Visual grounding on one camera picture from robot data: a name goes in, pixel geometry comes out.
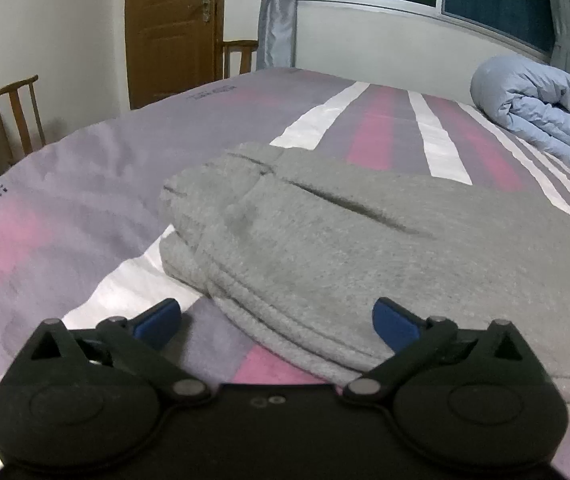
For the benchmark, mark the striped pink grey bed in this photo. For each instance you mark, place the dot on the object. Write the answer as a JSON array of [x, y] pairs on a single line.
[[65, 210]]

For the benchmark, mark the brown wooden door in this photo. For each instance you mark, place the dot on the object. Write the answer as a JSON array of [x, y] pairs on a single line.
[[170, 35]]

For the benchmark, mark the folded light blue duvet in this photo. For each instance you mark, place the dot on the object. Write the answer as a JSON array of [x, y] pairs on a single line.
[[540, 105]]

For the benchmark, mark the grey sweatshirt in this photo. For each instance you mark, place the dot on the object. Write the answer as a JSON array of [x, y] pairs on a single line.
[[340, 260]]

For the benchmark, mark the wooden chair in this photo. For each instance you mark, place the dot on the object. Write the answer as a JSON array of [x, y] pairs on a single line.
[[15, 115], [240, 57]]

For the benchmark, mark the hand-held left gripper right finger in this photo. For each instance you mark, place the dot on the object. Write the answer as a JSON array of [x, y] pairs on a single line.
[[392, 322]]

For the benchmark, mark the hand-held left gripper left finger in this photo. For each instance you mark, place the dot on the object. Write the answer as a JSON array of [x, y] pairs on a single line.
[[160, 317]]

